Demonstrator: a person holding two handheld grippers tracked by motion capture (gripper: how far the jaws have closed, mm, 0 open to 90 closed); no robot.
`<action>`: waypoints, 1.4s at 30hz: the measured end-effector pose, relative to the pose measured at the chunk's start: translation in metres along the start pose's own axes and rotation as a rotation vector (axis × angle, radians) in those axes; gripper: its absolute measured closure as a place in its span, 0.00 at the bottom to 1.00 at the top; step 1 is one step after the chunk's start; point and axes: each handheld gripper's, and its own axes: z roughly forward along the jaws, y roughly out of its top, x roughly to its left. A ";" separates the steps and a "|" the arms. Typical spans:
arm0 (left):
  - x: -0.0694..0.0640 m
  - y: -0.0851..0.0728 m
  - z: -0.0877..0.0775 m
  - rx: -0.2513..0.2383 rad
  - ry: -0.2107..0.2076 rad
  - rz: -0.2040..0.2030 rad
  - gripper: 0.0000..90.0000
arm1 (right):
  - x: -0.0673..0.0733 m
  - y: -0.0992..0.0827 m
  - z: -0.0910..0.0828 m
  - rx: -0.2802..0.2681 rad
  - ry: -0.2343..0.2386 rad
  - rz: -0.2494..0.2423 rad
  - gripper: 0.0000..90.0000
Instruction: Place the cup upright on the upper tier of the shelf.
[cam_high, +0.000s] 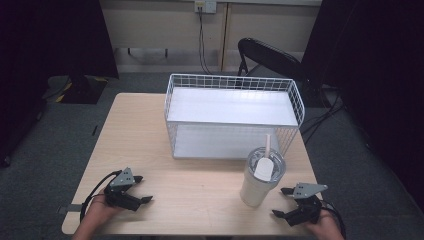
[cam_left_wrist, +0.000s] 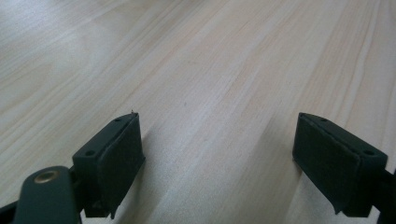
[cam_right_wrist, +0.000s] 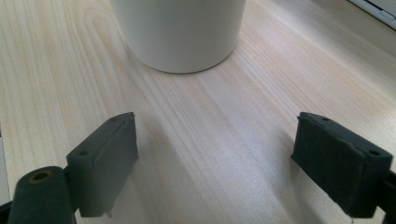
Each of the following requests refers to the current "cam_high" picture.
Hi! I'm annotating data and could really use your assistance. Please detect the black stand base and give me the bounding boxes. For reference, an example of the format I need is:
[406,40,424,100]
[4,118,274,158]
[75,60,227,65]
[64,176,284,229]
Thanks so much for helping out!
[42,74,110,105]

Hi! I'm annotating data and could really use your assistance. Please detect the grey tape strip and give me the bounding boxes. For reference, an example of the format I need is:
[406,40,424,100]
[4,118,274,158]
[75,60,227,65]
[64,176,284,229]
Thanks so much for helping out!
[56,203,83,215]

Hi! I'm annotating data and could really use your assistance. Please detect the white wall outlet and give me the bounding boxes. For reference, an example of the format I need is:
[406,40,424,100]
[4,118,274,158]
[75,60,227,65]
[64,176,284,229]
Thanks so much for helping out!
[194,0,218,15]

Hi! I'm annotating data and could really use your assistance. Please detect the person's right hand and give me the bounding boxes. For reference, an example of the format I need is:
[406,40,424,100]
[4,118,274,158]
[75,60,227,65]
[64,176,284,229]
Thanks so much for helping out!
[303,209,337,236]

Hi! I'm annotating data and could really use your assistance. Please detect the black floor cables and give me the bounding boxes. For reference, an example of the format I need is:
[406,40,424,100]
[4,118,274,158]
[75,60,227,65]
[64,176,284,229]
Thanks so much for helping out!
[299,87,347,145]

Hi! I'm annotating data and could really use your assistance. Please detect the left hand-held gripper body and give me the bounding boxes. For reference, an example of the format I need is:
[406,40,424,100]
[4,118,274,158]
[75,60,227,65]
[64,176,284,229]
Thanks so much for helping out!
[103,167,144,212]

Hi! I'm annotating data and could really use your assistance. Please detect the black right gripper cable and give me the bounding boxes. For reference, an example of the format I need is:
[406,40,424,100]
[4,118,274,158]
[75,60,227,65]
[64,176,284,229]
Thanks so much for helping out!
[320,199,347,240]

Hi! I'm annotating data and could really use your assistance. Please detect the black curtain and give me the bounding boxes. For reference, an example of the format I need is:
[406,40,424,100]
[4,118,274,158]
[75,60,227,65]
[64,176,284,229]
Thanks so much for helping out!
[0,0,120,168]
[300,0,424,212]

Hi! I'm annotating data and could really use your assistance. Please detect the person's left hand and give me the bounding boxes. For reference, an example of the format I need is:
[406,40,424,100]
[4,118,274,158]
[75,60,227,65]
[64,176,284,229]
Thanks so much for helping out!
[85,194,118,228]

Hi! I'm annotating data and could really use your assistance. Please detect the black folding chair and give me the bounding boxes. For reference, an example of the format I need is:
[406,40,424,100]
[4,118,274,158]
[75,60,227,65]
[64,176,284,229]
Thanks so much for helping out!
[236,37,307,88]

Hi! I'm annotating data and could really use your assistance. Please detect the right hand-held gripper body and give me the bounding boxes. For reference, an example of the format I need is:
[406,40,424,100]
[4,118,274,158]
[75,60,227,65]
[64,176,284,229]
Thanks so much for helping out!
[284,182,329,228]

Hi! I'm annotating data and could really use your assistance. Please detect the white wire basket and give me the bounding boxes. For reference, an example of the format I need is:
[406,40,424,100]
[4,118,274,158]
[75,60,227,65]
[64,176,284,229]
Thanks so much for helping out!
[163,73,306,161]

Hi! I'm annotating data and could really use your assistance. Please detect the beige drinking straw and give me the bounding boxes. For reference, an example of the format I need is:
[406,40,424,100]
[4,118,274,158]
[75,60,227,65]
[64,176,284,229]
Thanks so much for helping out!
[264,133,272,160]

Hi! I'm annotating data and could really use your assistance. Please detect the black wall outlet cable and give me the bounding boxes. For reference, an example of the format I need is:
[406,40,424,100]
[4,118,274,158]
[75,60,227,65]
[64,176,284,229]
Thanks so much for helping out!
[197,9,213,76]

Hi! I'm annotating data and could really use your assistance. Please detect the white tumbler cup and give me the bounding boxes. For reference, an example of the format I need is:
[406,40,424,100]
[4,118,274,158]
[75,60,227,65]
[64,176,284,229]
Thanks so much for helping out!
[239,146,287,209]

